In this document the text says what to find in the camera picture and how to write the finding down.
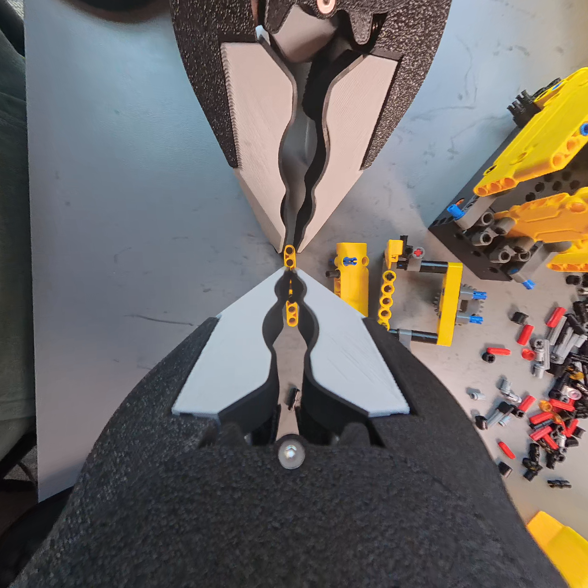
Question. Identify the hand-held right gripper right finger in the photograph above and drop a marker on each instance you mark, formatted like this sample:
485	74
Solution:
353	367

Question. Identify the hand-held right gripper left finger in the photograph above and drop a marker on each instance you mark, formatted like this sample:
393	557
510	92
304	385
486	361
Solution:
220	367

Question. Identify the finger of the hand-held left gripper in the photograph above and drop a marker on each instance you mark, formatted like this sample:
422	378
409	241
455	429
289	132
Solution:
358	115
257	115

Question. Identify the black lego pin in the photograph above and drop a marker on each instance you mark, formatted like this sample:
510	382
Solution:
292	397

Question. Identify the yellow lego beam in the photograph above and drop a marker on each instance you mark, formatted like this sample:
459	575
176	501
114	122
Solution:
292	314

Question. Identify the yellow lego panel with pins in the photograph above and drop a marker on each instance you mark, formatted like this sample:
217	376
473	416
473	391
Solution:
353	285

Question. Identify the lego axle and gear assembly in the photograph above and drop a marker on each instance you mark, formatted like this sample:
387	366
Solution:
450	303

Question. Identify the yellow lego robot body model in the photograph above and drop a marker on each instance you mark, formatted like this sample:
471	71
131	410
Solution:
542	151

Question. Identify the pile of small lego pins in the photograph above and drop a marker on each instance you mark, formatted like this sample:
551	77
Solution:
551	390

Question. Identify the yellow plastic bin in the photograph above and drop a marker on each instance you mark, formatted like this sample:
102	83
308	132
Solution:
565	551

